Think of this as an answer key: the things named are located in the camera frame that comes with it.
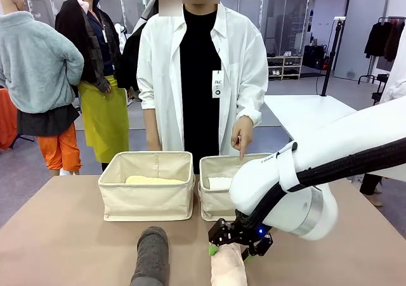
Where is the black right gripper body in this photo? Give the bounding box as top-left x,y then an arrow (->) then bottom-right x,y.
208,218 -> 266,247

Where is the pink towel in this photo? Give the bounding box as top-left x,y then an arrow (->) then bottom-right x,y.
210,242 -> 248,286

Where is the white towel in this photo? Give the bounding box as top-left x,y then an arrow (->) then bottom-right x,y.
207,176 -> 234,192

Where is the yellow towel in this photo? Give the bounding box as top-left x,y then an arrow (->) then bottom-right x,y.
126,174 -> 187,186

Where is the person's right forearm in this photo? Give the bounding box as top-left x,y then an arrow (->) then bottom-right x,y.
142,107 -> 161,136

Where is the person's left hand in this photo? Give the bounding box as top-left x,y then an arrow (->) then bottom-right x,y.
231,115 -> 254,160

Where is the person's right hand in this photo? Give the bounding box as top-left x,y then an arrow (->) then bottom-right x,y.
146,134 -> 162,152

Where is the beige fabric basket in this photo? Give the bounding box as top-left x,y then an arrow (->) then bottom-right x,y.
98,150 -> 195,223
198,153 -> 280,223

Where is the gray rolled towel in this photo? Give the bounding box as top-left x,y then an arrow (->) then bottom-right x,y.
129,225 -> 170,286

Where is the white table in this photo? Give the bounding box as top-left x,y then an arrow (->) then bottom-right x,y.
264,94 -> 360,141

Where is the white name tag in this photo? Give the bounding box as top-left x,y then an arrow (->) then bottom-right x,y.
212,70 -> 225,99

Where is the wooden shoe rack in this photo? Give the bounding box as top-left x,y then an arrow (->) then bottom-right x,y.
267,55 -> 303,81

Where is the person in white shirt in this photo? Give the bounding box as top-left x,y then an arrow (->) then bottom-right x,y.
136,0 -> 269,175

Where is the black suitcase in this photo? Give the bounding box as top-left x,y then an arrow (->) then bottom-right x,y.
303,44 -> 327,68

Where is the black tripod pole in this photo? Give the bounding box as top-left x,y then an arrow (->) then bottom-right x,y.
320,17 -> 346,97

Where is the black cart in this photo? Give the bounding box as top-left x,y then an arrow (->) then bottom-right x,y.
358,73 -> 390,107

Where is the person in black coat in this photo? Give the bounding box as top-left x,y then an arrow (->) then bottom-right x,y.
121,0 -> 159,92

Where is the rack with dark clothes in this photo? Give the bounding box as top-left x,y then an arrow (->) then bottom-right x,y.
363,16 -> 406,63

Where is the orange cloth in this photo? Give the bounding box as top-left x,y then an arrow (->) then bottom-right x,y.
0,88 -> 18,151

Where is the mannequin in gray fleece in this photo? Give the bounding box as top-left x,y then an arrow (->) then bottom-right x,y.
0,0 -> 85,176

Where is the black right arm cable sleeve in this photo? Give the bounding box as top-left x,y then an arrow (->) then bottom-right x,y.
235,136 -> 406,233

